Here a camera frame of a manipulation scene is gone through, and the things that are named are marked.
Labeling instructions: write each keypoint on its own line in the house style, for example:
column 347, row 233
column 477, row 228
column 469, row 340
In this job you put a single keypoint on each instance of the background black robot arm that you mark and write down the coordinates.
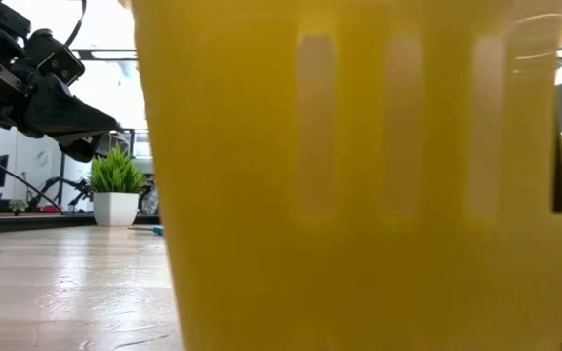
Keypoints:
column 83, row 185

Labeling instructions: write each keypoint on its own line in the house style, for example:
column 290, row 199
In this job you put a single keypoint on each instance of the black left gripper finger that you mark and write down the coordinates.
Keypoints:
column 76, row 119

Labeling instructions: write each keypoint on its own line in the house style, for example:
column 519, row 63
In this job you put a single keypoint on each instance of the yellow plastic basket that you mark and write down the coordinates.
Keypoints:
column 359, row 195

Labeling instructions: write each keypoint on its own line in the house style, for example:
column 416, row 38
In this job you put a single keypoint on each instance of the potted green plant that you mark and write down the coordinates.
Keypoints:
column 115, row 209

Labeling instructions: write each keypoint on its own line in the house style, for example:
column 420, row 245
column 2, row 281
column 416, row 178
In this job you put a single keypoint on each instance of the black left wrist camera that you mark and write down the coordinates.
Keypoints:
column 59, row 61

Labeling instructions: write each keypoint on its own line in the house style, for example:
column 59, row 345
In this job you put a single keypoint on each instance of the small red object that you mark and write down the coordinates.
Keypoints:
column 51, row 209

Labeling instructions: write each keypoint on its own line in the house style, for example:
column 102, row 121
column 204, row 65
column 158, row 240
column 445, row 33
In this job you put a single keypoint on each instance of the small succulent plant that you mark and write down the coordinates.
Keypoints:
column 18, row 205

